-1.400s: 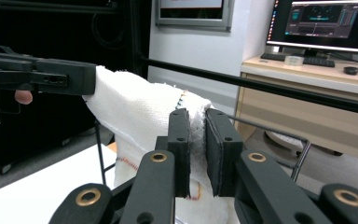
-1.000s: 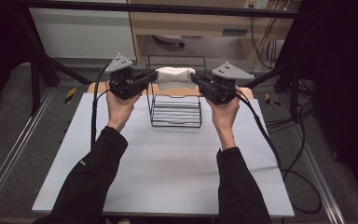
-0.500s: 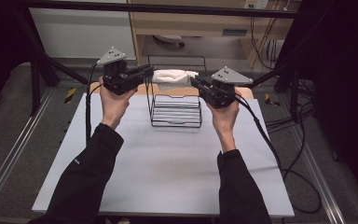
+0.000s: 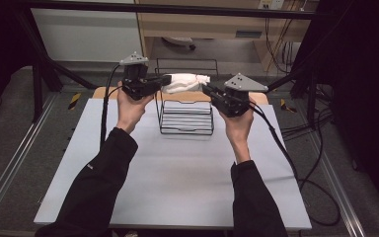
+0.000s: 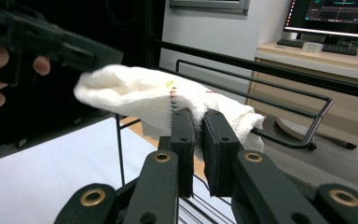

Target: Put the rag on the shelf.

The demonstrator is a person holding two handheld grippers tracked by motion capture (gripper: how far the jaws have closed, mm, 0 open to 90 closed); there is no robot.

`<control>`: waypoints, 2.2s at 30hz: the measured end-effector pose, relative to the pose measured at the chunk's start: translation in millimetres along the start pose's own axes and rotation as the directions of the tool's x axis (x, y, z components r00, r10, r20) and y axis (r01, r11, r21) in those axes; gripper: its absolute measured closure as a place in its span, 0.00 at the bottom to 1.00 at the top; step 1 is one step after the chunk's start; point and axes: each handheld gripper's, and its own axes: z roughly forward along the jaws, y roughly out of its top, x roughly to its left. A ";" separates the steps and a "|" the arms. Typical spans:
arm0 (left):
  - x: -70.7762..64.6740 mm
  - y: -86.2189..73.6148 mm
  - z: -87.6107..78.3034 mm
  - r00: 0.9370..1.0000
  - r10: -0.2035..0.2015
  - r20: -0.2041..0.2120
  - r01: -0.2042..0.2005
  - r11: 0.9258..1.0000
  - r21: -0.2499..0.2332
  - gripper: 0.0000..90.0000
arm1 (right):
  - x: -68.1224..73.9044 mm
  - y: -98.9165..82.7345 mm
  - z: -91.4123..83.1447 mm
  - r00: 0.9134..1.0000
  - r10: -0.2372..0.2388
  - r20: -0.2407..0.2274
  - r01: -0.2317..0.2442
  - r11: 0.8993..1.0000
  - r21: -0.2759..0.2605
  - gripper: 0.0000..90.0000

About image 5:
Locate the small white box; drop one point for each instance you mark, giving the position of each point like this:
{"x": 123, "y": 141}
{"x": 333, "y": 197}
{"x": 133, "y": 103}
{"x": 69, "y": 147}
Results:
{"x": 312, "y": 47}

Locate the black keyboard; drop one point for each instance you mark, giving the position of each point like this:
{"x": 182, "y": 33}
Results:
{"x": 338, "y": 49}

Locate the black metal frame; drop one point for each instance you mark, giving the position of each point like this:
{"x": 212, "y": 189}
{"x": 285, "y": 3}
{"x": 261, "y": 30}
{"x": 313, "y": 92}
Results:
{"x": 261, "y": 67}

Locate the grey chair base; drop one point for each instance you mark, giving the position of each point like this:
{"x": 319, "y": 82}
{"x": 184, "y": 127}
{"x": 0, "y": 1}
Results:
{"x": 292, "y": 127}

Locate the white towel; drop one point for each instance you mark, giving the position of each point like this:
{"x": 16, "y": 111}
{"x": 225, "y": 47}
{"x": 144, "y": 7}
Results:
{"x": 136, "y": 93}

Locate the grey framed panel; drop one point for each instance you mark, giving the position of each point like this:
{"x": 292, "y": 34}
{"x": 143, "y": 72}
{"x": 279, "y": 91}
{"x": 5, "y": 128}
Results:
{"x": 208, "y": 5}

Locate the black curtain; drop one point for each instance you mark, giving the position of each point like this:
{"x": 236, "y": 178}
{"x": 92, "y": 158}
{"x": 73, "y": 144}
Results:
{"x": 74, "y": 105}

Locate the light wooden desk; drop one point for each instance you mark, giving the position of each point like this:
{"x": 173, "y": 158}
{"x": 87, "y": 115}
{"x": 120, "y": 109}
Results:
{"x": 348, "y": 112}

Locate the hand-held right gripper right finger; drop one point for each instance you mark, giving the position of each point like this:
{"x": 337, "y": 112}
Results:
{"x": 219, "y": 155}

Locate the white table mat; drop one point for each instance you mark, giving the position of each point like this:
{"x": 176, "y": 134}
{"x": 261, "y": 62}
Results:
{"x": 43, "y": 174}

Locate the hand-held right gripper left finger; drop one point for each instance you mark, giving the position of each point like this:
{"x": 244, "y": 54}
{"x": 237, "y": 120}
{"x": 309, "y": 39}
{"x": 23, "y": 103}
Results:
{"x": 185, "y": 155}

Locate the computer monitor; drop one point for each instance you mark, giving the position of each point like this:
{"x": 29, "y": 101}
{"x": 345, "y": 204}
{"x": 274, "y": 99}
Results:
{"x": 323, "y": 18}

